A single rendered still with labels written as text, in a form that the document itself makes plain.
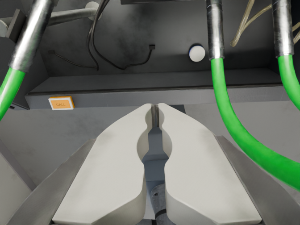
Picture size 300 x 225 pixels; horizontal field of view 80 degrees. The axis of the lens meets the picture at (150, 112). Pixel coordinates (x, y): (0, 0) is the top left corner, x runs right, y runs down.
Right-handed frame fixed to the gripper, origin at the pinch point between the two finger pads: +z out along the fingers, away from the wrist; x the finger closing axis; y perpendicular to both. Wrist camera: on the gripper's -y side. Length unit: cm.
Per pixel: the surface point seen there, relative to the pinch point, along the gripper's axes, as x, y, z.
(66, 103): -21.2, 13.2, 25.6
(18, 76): -13.6, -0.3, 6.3
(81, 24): -18.3, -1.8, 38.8
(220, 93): 7.1, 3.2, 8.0
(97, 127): -56, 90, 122
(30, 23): -12.2, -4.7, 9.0
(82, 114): -67, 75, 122
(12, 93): -14.1, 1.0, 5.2
